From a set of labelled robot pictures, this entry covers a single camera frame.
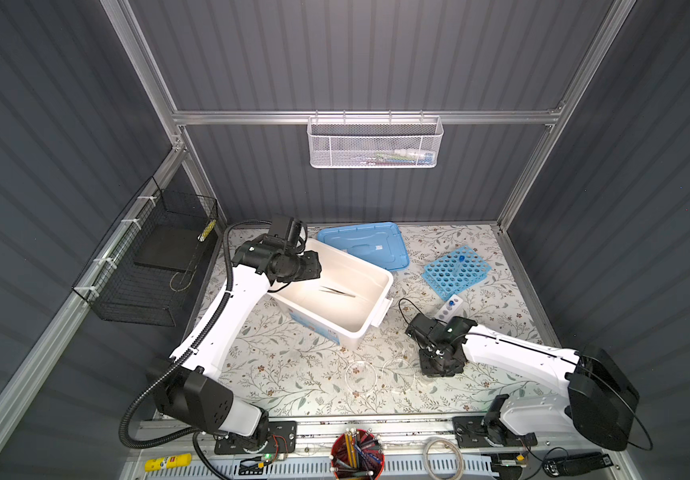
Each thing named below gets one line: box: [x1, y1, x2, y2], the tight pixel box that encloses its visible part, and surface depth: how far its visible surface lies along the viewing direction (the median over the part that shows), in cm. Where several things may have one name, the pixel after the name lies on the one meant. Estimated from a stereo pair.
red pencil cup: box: [330, 428, 385, 480], surface depth 62 cm
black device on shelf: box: [543, 452, 614, 477], surface depth 70 cm
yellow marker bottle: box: [144, 453, 192, 472], surface depth 71 cm
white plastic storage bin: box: [268, 238, 394, 349], surface depth 92 cm
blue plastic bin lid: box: [317, 222, 410, 272], surface depth 118 cm
